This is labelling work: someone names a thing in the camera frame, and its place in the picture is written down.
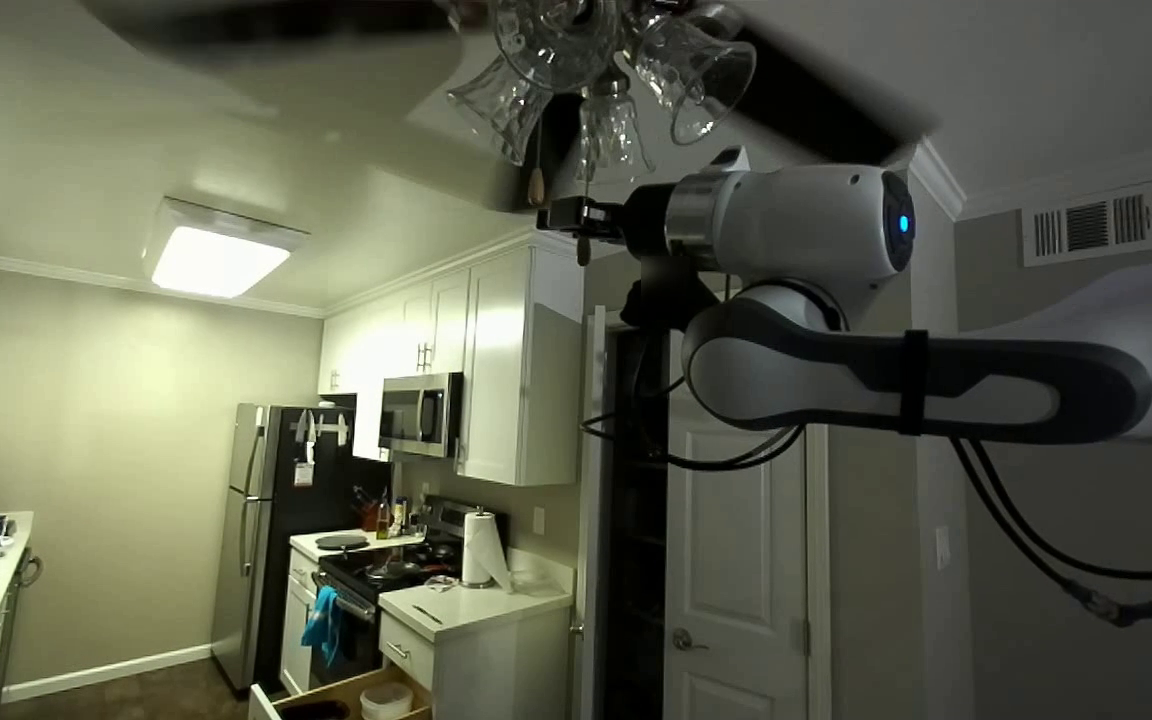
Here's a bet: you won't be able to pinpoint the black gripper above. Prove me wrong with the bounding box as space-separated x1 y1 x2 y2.
533 183 676 270

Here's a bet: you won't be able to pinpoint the long light pull chain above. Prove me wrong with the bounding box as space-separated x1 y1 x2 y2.
572 124 603 270

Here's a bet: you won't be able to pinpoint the clear glass lamp shade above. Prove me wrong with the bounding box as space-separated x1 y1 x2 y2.
572 68 654 182
626 10 759 154
488 0 606 91
447 54 556 167

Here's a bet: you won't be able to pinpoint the white upper kitchen cabinets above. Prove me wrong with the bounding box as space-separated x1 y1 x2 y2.
315 227 591 491

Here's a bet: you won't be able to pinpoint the stainless steel microwave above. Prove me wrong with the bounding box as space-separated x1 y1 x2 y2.
375 370 466 464

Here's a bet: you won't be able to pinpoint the dark ceiling fan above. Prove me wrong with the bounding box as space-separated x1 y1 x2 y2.
80 0 942 217

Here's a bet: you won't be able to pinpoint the white paper towel roll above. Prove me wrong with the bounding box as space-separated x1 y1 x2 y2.
454 503 517 598

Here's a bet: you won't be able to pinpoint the square ceiling light panel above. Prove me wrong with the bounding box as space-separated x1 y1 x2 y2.
141 197 313 305

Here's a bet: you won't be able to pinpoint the bottles beside refrigerator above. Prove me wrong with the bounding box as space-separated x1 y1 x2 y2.
354 488 414 540

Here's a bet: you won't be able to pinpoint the white panel door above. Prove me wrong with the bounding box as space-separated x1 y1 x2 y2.
658 326 814 720

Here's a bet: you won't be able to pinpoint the black kitchen stove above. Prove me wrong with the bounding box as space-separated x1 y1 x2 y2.
313 498 512 690

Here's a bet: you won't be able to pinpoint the white lower cabinet with counter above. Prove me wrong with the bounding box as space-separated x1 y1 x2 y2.
375 575 574 720

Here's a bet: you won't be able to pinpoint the stainless steel refrigerator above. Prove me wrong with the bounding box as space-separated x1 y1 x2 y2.
209 401 365 697

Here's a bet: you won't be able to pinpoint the blue hanging dish towel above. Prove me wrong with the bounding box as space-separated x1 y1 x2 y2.
299 581 348 674

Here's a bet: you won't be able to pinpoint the white round container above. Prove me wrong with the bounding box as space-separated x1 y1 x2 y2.
354 681 414 720

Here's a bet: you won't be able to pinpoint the open wooden drawer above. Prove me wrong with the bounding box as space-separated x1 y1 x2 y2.
243 665 434 720

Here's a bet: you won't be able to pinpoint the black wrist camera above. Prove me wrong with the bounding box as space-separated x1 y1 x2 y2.
616 264 723 339

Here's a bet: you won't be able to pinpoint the thin black camera cable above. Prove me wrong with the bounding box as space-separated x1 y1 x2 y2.
579 336 812 477

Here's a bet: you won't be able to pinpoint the white wall air vent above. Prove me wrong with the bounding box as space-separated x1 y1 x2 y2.
1021 182 1152 270

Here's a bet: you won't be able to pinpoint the thick black cable bundle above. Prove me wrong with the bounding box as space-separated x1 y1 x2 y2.
948 434 1152 631

